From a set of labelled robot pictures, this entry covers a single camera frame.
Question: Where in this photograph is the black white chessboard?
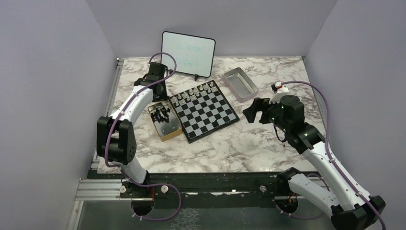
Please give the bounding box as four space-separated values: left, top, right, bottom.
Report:
169 81 240 144

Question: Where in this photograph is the small whiteboard on stand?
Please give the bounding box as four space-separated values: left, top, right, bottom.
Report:
161 31 216 78

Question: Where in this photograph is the row of white chess pieces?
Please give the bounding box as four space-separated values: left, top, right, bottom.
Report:
169 80 223 107

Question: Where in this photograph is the gold metal tin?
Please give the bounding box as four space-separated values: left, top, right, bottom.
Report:
147 101 183 142

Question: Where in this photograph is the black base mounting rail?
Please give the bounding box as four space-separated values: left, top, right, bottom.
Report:
88 170 293 209

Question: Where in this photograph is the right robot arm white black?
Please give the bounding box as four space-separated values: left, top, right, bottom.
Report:
243 95 386 230

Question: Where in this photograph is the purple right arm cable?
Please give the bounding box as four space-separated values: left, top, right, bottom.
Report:
275 80 387 230

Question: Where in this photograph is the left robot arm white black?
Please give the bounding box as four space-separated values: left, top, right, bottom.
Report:
96 62 168 197

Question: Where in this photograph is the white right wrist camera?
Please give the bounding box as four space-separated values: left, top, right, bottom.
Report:
269 81 289 104

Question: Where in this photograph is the pile of black chess pieces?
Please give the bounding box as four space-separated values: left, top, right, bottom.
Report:
150 106 170 123

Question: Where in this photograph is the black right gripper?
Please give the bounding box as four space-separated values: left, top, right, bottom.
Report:
243 96 290 132

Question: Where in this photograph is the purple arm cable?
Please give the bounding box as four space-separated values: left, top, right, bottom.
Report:
275 80 387 230
104 52 182 222

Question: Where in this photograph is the silver pink metal tin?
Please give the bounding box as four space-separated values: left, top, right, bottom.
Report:
221 67 259 103

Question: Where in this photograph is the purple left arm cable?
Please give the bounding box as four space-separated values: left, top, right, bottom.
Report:
104 52 182 222

